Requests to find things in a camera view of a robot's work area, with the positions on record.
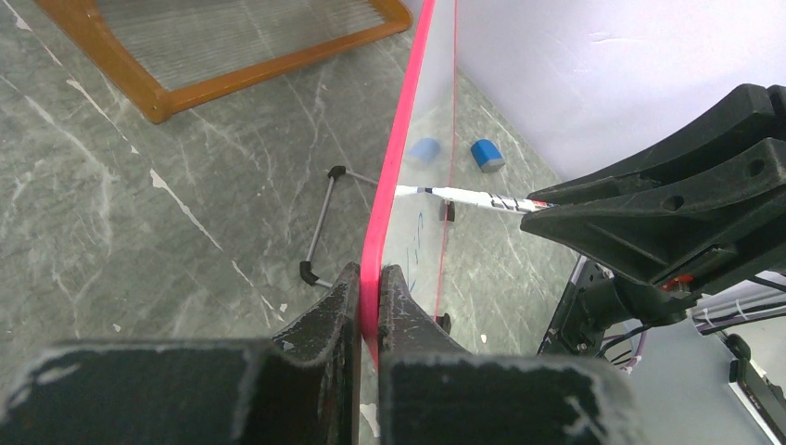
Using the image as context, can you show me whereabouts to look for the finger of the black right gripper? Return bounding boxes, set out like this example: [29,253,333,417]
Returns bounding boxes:
[537,83,785,205]
[520,138,785,289]

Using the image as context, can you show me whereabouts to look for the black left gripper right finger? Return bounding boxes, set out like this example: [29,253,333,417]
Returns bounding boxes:
[378,265,645,444]

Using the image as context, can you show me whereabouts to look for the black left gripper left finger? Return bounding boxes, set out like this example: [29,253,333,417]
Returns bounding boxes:
[1,262,361,444]

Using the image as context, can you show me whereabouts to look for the white blue whiteboard marker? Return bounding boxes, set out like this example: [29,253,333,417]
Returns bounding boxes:
[395,185,556,215]

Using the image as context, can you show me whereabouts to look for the pink framed whiteboard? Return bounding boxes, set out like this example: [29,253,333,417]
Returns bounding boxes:
[360,1,458,363]

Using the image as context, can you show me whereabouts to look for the black whiteboard foot clip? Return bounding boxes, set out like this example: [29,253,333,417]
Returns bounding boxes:
[438,200,455,223]
[435,312,451,335]

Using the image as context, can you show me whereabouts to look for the blue eraser on table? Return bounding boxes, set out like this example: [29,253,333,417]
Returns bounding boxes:
[470,139,506,173]

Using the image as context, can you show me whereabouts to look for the orange wooden shelf rack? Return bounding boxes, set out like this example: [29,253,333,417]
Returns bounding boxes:
[40,0,412,123]

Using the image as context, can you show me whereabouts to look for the grey wire whiteboard stand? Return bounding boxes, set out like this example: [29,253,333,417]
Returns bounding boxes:
[298,165,378,288]

